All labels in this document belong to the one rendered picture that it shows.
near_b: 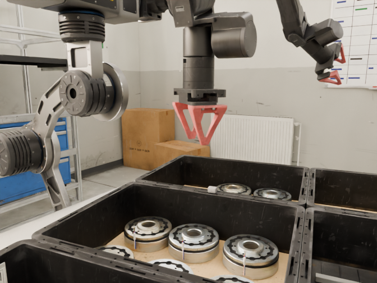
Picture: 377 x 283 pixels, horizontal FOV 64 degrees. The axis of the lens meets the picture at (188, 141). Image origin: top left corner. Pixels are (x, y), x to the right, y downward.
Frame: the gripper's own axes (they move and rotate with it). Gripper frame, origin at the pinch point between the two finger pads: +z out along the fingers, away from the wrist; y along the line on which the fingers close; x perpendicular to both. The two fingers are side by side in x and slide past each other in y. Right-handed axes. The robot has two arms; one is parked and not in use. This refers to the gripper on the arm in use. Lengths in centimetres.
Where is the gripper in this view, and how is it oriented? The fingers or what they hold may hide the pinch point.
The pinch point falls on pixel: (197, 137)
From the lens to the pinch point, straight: 57.8
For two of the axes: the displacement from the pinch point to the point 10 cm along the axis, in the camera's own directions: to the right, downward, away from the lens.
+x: -9.3, 0.7, -3.6
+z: -0.1, 9.8, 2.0
